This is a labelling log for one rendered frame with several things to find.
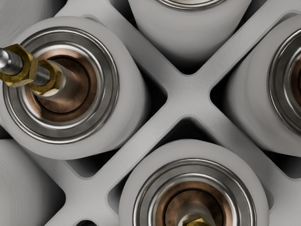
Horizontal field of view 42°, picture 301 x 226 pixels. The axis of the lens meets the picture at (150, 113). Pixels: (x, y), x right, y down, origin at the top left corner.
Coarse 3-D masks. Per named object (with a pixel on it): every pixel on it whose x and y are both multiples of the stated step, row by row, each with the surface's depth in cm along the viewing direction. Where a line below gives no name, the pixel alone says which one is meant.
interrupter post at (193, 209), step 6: (186, 204) 24; (192, 204) 23; (198, 204) 23; (180, 210) 23; (186, 210) 22; (192, 210) 21; (198, 210) 21; (204, 210) 22; (180, 216) 22; (186, 216) 21; (192, 216) 21; (204, 216) 21; (210, 216) 21; (180, 222) 21; (210, 222) 21
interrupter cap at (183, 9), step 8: (160, 0) 25; (168, 0) 25; (176, 0) 25; (184, 0) 25; (192, 0) 25; (200, 0) 25; (208, 0) 25; (216, 0) 24; (224, 0) 25; (168, 8) 25; (176, 8) 25; (184, 8) 25; (192, 8) 25; (200, 8) 25; (208, 8) 25
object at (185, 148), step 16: (176, 144) 25; (192, 144) 25; (208, 144) 25; (144, 160) 25; (160, 160) 25; (224, 160) 24; (240, 160) 25; (144, 176) 25; (240, 176) 24; (256, 176) 25; (128, 192) 25; (256, 192) 24; (128, 208) 25; (256, 208) 24; (128, 224) 25
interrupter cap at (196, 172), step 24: (168, 168) 24; (192, 168) 24; (216, 168) 24; (144, 192) 24; (168, 192) 24; (192, 192) 24; (216, 192) 24; (240, 192) 24; (144, 216) 24; (168, 216) 24; (216, 216) 24; (240, 216) 24
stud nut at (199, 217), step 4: (200, 216) 20; (188, 220) 20; (192, 220) 20; (196, 220) 20; (200, 220) 20; (204, 220) 20; (184, 224) 20; (188, 224) 20; (192, 224) 20; (196, 224) 20; (200, 224) 20; (204, 224) 20; (208, 224) 20
